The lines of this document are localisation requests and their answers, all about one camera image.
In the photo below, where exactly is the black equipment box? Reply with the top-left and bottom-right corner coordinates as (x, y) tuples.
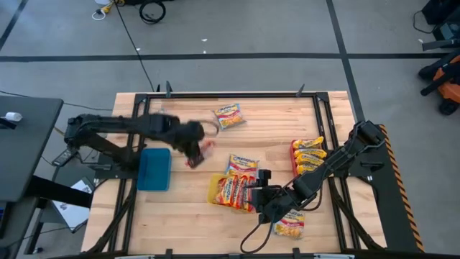
(412, 0), (460, 41)

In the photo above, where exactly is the red plastic bin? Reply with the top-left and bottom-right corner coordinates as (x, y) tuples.
(289, 139), (324, 177)

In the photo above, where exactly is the red Maruchan noodle packet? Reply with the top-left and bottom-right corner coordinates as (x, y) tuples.
(233, 174), (249, 210)
(244, 175), (258, 212)
(214, 175), (239, 209)

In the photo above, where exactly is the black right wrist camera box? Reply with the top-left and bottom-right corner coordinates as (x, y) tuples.
(255, 168), (273, 188)

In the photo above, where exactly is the coiled black cable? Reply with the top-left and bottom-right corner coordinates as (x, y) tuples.
(139, 0), (167, 25)

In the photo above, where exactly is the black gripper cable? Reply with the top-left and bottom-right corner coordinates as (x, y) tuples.
(239, 212), (276, 255)
(203, 119), (221, 137)

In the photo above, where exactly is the black metal table frame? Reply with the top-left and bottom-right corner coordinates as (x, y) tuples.
(86, 81), (387, 259)

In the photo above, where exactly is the yellow Maruchan noodle packet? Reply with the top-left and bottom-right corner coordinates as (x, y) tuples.
(295, 155), (326, 168)
(296, 163), (319, 176)
(294, 147), (328, 160)
(292, 136), (325, 150)

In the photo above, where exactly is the black remote control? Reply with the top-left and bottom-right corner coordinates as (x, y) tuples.
(51, 146), (78, 168)

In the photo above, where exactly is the orange and black machine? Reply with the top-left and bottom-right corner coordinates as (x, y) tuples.
(418, 50), (460, 117)

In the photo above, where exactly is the black desk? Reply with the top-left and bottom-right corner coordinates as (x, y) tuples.
(0, 95), (65, 203)

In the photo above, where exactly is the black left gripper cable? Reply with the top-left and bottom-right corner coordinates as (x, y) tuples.
(203, 119), (221, 137)

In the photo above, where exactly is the blue plastic bin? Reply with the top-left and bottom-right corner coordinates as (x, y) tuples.
(136, 147), (172, 191)

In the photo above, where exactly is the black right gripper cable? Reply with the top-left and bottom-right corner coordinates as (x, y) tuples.
(239, 212), (276, 255)

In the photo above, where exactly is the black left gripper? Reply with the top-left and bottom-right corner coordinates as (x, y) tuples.
(168, 120), (206, 169)

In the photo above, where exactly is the long black floor cable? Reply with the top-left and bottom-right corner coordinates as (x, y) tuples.
(113, 0), (156, 93)

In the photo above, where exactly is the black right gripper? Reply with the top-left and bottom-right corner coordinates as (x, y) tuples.
(247, 181), (288, 224)

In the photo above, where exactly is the white cable with yellow plug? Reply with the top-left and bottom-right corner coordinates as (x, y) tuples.
(91, 0), (116, 21)

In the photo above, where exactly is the white paper sheet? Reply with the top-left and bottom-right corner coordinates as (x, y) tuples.
(52, 179), (93, 230)

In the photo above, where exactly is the blue-edged Maruchan noodle packet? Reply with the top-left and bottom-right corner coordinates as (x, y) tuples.
(273, 209), (305, 240)
(213, 103), (247, 130)
(225, 153), (259, 177)
(199, 139), (217, 159)

